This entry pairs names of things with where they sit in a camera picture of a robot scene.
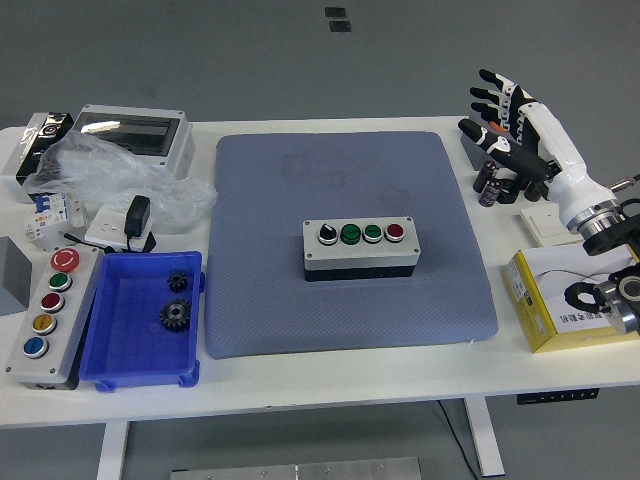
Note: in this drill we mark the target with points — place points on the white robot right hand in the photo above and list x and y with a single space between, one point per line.
560 150

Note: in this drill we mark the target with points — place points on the grey four-button control box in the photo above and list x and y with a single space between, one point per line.
360 255

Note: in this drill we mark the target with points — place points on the grey five-button control box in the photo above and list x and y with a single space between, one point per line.
75 290

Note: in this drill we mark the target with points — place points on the black cylindrical capacitor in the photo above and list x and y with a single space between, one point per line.
535 192
491 194
485 176

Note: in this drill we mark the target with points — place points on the small black clamp piece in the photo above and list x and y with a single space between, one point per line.
509 192

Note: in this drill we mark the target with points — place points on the orange cylinder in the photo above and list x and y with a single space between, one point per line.
493 125

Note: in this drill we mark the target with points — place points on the grey square base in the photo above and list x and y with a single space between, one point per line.
475 152

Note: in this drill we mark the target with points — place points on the yellow white carton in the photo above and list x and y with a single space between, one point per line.
550 300

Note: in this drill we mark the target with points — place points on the black table control panel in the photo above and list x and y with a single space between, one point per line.
557 397

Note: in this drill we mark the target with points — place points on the black floor hatch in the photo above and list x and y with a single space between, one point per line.
340 27
335 12

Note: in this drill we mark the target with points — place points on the white table leg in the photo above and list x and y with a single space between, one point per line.
485 440
112 450

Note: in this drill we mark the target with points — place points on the grey-blue padded mat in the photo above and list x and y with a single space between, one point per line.
280 310

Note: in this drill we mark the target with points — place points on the small black gear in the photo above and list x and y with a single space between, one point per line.
176 281

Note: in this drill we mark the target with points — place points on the grey metal floor plate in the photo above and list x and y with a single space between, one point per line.
300 471

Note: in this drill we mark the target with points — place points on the large black gear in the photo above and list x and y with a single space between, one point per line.
168 320

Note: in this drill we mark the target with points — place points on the black power adapter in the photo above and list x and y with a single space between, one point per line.
137 215

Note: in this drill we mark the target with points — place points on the grey distribution box clear lid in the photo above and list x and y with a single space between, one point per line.
125 131

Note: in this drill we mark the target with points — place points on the clear plastic bag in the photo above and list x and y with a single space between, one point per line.
125 175

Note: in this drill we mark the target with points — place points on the blue plastic bin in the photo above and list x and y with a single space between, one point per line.
125 340

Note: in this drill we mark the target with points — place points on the white blue circuit breaker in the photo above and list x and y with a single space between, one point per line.
47 220

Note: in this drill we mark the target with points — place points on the white box with black panel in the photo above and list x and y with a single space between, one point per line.
15 160

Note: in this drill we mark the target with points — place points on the grey metal block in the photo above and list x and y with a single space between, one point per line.
12 280

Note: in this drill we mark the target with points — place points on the white wall switch plate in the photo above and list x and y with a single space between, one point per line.
542 222

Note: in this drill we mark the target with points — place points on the white wall socket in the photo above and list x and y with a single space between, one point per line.
102 227

